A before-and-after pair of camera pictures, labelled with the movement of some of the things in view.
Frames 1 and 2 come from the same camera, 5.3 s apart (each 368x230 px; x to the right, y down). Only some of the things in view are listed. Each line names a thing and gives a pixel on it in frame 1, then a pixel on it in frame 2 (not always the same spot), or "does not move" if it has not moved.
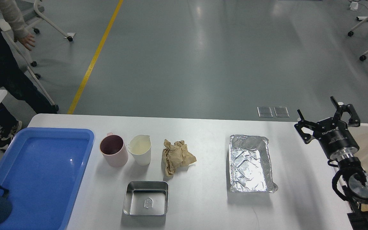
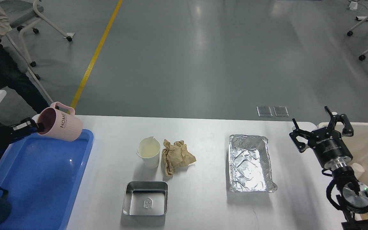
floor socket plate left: x=264 y=111 does not move
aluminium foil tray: x=250 y=164 does not move
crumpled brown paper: x=176 y=155 does not move
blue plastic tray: x=43 y=169 does not move
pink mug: x=112 y=148 to x=59 y=125
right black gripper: x=335 y=139 to x=331 y=149
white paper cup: x=140 y=146 to x=148 y=149
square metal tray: x=146 y=198 does not move
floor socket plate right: x=280 y=111 does not move
